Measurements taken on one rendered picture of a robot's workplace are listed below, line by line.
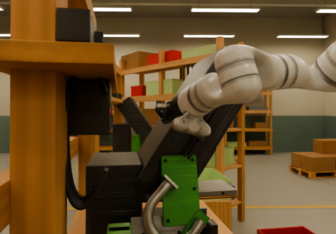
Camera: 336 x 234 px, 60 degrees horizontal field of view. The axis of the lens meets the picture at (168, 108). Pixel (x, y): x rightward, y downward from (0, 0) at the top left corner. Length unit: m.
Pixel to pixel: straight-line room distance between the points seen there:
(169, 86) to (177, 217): 3.33
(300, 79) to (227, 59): 0.17
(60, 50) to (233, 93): 0.31
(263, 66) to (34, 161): 0.49
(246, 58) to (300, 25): 10.83
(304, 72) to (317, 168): 6.35
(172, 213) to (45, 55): 0.59
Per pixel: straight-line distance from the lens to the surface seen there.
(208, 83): 0.57
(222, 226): 1.42
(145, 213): 0.89
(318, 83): 0.73
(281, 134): 10.70
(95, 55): 0.56
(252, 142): 9.85
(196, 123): 0.64
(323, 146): 7.48
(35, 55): 0.57
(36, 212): 0.69
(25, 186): 0.68
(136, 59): 4.86
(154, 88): 4.41
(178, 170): 0.94
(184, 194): 0.94
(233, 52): 0.51
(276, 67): 0.57
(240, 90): 0.50
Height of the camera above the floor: 1.41
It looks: 1 degrees up
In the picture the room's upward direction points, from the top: straight up
